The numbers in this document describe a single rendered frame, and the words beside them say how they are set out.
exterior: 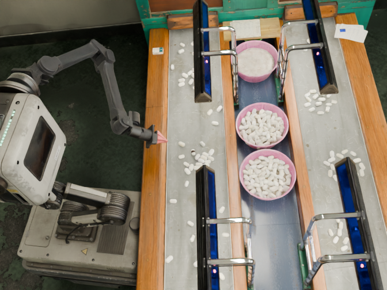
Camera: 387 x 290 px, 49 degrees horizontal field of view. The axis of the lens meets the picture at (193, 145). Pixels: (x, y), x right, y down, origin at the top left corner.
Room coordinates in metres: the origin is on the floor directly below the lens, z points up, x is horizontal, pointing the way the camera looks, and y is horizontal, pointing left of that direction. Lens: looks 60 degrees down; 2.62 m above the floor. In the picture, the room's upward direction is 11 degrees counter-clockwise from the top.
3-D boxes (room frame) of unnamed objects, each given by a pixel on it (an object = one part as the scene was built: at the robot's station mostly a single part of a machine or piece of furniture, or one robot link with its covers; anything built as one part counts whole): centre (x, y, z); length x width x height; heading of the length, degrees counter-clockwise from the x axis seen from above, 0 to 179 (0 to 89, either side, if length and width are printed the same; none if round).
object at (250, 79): (1.57, -0.43, 0.72); 0.27 x 0.27 x 0.10
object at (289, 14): (1.79, -0.80, 0.83); 0.30 x 0.06 x 0.07; 81
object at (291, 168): (0.86, -0.32, 0.72); 0.27 x 0.27 x 0.10
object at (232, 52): (1.43, -0.20, 0.90); 0.20 x 0.19 x 0.45; 171
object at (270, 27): (1.78, -0.46, 0.77); 0.33 x 0.15 x 0.01; 81
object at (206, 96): (1.44, -0.13, 1.08); 0.62 x 0.08 x 0.07; 171
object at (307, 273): (0.41, -0.46, 0.90); 0.20 x 0.19 x 0.45; 171
